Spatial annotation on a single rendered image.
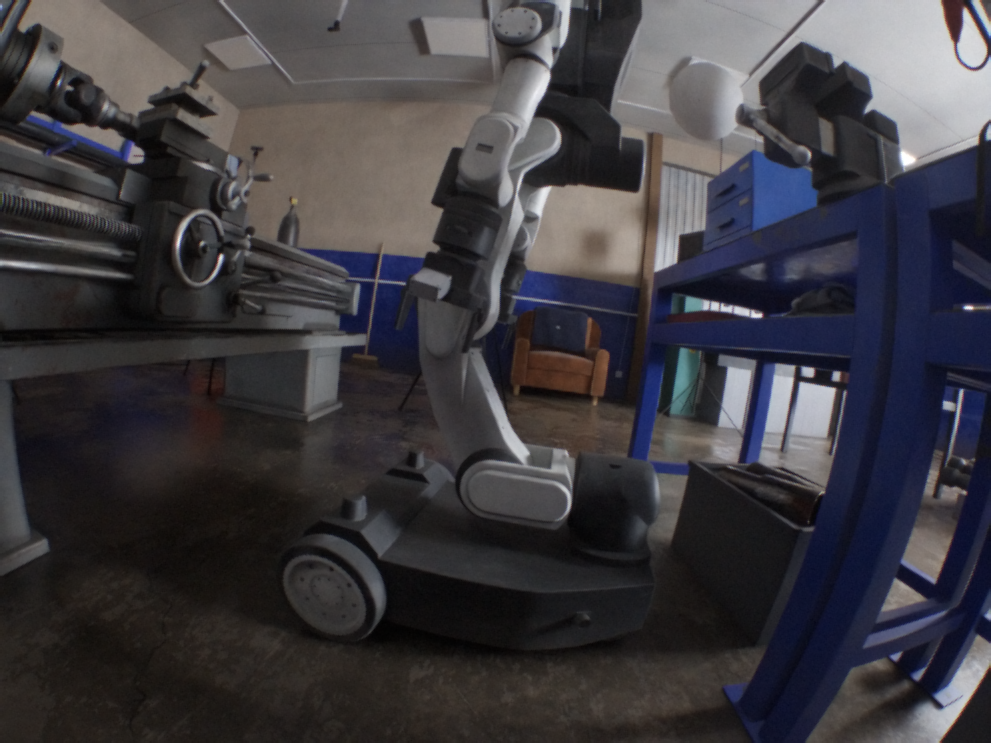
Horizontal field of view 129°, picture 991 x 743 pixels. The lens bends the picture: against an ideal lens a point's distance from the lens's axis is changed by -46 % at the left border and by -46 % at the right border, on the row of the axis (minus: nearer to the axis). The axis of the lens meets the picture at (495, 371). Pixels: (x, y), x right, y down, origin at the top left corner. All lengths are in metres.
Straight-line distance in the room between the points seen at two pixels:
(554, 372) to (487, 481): 3.58
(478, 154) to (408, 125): 5.22
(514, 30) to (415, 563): 0.87
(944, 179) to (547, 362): 3.98
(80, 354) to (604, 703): 1.17
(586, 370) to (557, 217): 1.91
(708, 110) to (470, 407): 3.65
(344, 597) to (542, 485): 0.40
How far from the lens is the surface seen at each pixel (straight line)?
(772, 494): 1.11
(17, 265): 1.04
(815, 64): 0.79
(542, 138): 0.84
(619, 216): 5.43
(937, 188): 0.65
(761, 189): 1.46
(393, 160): 5.68
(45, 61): 1.32
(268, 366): 2.44
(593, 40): 0.96
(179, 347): 1.26
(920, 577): 1.20
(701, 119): 4.17
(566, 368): 4.32
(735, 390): 4.45
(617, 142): 0.88
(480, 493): 0.80
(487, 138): 0.64
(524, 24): 0.75
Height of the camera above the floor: 0.56
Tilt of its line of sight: 5 degrees down
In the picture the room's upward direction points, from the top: 8 degrees clockwise
